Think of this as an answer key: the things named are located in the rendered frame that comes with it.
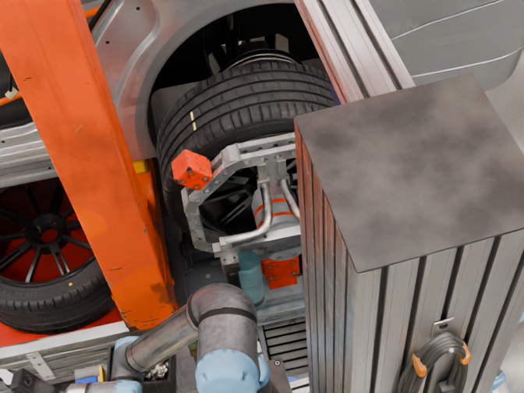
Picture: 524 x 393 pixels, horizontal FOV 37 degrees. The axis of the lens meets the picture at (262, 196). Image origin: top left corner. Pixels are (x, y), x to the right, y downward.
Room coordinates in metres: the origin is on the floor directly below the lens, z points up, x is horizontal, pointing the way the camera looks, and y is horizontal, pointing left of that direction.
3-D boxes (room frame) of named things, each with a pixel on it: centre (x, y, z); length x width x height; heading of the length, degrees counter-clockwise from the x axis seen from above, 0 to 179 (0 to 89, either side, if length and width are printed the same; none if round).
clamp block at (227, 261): (1.19, 0.11, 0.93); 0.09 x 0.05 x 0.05; 6
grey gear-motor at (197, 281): (1.59, 0.24, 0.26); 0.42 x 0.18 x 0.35; 6
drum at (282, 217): (1.34, -0.04, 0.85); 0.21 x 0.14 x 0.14; 6
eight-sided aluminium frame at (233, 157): (1.41, -0.03, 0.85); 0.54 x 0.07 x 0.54; 96
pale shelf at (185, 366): (1.07, 0.46, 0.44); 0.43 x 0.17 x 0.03; 96
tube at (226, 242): (1.28, 0.05, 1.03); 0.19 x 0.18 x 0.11; 6
